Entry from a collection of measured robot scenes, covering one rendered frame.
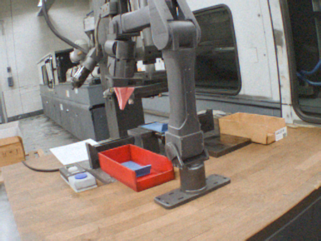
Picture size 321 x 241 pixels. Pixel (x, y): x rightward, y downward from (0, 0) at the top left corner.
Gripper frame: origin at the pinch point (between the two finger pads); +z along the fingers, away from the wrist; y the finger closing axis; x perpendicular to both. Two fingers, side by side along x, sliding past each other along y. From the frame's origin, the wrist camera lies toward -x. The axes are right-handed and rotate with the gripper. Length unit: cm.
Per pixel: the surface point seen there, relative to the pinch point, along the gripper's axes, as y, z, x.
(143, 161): -6.6, 17.0, 3.8
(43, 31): -49, -4, -950
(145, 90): -11.1, -3.0, -8.3
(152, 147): -13.7, 16.4, -4.9
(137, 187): 2.6, 15.7, 21.4
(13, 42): 54, 28, -940
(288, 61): -72, -18, -1
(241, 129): -43.4, 8.3, 5.8
